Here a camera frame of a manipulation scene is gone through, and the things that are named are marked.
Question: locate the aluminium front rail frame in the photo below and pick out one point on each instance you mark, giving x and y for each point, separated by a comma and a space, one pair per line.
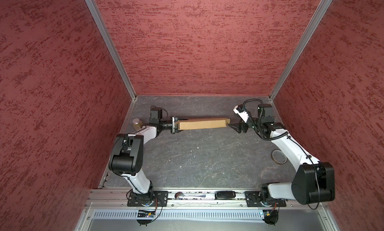
111, 204

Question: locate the aluminium corner post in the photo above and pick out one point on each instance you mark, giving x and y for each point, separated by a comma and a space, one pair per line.
97, 17
305, 38

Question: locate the aluminium corner post right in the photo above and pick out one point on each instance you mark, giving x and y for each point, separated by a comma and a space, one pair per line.
305, 38

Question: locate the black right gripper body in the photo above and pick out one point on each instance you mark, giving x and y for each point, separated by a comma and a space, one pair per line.
250, 124

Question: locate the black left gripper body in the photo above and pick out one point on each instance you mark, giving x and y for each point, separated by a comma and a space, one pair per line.
166, 124

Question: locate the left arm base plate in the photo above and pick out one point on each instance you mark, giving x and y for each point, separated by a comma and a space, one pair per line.
155, 199

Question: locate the glass jar with lid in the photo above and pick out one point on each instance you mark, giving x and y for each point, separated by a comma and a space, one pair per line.
137, 124

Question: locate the brown cardboard box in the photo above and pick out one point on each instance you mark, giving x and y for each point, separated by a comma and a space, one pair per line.
203, 123

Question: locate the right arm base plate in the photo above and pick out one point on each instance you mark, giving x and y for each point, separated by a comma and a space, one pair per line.
255, 200

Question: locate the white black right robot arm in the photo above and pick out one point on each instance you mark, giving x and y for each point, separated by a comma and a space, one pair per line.
314, 181

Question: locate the aluminium corner post left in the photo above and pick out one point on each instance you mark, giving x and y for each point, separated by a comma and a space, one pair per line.
97, 17

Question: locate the black car key fob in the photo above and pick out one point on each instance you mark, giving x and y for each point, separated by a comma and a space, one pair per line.
225, 195

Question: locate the metal spoon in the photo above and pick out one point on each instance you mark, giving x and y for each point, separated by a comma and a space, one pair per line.
180, 196

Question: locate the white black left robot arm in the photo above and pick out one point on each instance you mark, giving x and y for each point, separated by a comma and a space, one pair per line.
127, 156

